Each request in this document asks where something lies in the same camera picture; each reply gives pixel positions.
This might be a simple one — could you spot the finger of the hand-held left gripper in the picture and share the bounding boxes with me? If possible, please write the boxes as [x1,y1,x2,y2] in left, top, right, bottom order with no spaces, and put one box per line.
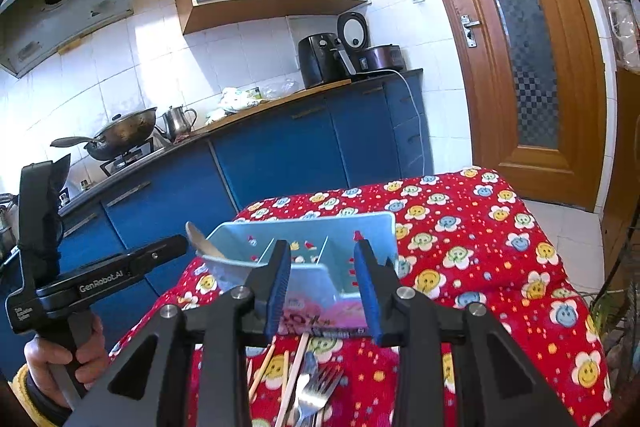
[120,234,189,279]

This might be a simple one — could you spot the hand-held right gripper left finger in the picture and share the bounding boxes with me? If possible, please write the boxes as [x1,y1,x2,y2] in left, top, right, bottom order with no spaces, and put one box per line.
[60,239,293,427]

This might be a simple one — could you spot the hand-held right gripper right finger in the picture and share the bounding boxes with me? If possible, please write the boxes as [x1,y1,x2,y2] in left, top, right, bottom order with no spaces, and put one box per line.
[352,239,576,427]

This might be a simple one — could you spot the light blue utensil organizer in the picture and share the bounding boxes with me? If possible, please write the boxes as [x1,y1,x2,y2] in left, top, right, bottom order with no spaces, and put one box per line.
[202,211,401,313]

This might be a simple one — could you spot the metal spoon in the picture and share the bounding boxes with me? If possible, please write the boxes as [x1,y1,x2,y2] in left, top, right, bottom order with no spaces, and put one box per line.
[299,351,320,408]

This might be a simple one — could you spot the wooden chopstick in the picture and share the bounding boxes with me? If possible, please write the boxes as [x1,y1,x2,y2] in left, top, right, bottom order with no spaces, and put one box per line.
[247,343,277,403]

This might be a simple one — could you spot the white chopstick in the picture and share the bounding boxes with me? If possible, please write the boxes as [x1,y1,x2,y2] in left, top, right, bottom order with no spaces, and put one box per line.
[276,333,308,427]

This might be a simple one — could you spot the person's left forearm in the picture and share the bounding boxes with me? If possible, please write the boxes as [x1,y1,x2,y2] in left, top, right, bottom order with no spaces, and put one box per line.
[7,364,73,427]

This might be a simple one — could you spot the person's left hand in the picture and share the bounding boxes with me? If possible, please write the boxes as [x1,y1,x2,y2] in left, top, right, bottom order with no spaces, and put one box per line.
[24,311,110,408]

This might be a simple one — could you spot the wooden spoon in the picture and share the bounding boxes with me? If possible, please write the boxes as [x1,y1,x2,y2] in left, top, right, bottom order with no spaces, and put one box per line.
[185,221,227,261]

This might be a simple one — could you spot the pink printed box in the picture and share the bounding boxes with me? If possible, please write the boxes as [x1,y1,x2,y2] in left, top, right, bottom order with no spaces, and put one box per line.
[276,297,375,341]

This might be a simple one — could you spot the gas stove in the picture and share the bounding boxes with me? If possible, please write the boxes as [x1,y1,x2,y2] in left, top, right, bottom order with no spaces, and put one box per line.
[100,139,167,178]

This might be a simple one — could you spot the dark metal wok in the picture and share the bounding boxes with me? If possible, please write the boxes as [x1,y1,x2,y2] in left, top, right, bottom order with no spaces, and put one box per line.
[50,107,159,162]

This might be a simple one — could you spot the steel kettle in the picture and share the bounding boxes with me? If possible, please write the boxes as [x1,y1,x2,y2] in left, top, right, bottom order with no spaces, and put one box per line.
[156,105,198,142]

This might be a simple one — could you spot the red floral blanket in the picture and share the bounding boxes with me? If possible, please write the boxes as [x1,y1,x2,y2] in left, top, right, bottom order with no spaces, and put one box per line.
[107,167,613,427]

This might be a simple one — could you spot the blue kitchen base cabinets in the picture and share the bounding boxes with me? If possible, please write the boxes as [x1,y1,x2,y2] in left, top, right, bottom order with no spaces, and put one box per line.
[0,69,434,358]

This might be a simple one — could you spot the white patterned cloth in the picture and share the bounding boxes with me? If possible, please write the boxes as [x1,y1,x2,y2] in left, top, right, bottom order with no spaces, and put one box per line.
[205,87,262,125]

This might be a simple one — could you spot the clear plastic bag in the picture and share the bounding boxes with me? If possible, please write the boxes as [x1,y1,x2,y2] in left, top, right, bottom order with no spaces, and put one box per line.
[260,79,302,100]

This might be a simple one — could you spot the black rice cooker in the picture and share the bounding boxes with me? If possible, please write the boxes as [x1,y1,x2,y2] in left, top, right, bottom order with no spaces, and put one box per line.
[336,12,406,78]

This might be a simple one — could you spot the black air fryer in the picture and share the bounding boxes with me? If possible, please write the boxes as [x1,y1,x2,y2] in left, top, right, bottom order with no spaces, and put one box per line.
[298,33,351,89]

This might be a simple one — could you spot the wooden door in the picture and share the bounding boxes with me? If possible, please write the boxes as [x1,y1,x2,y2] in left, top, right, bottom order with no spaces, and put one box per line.
[400,0,609,212]

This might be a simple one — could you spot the wooden shelf unit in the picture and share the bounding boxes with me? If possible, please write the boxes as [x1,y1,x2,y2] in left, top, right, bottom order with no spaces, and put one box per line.
[580,0,640,258]

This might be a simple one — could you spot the white plastic bag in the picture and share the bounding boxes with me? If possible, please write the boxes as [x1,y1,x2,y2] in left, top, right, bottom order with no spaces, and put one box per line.
[606,0,640,72]

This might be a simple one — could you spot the white power cable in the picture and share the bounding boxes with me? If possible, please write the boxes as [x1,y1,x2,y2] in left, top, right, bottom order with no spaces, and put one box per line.
[390,69,434,178]

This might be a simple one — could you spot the metal door handle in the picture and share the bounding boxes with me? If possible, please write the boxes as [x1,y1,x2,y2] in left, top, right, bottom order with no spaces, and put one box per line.
[459,14,482,49]

